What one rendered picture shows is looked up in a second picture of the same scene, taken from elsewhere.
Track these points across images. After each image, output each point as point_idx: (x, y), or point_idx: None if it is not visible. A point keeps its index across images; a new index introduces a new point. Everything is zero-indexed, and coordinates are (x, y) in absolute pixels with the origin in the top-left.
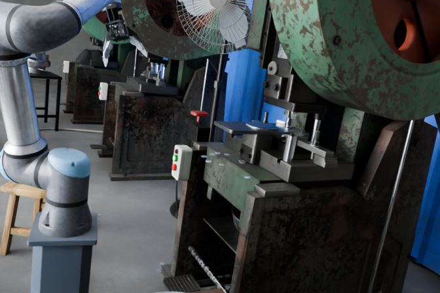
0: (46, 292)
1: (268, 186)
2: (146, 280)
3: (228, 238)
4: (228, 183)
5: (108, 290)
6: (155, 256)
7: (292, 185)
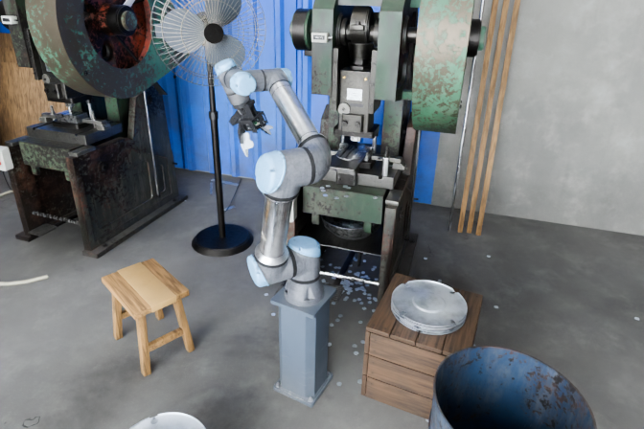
0: (317, 343)
1: (392, 197)
2: (276, 311)
3: (337, 244)
4: (343, 206)
5: (266, 333)
6: (253, 293)
7: (396, 190)
